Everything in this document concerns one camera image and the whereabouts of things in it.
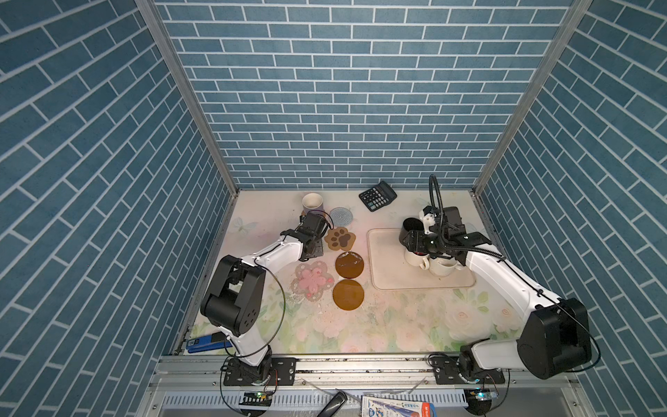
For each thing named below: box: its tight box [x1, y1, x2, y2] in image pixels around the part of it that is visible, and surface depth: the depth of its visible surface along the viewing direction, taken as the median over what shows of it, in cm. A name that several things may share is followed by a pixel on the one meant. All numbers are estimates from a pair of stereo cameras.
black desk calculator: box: [358, 180, 398, 212], surface depth 118 cm
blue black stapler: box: [185, 331, 233, 354], surface depth 77 cm
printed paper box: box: [361, 395, 438, 417], surface depth 69 cm
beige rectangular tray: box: [366, 227, 476, 291], surface depth 96 cm
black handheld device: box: [317, 390, 349, 417], surface depth 67 cm
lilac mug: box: [301, 191, 324, 216], surface depth 108 cm
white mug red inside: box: [403, 249, 430, 271], surface depth 93 cm
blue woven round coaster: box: [330, 206, 354, 227], surface depth 114 cm
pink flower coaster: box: [290, 260, 335, 303], surface depth 93 cm
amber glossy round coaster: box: [335, 251, 365, 279], surface depth 98 cm
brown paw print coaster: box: [323, 226, 357, 252], surface depth 106 cm
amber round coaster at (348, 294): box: [332, 278, 365, 312], surface depth 91 cm
